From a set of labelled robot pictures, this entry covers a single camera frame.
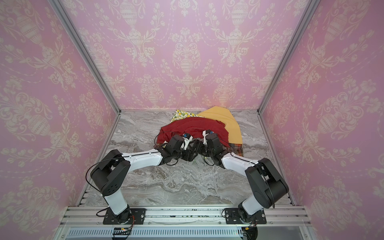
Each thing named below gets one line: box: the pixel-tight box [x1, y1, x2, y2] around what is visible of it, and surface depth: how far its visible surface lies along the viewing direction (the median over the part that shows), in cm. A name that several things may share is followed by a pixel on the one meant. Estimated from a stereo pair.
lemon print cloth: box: [170, 109, 207, 123], surface depth 119 cm
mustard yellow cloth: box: [198, 106, 243, 145], surface depth 115 cm
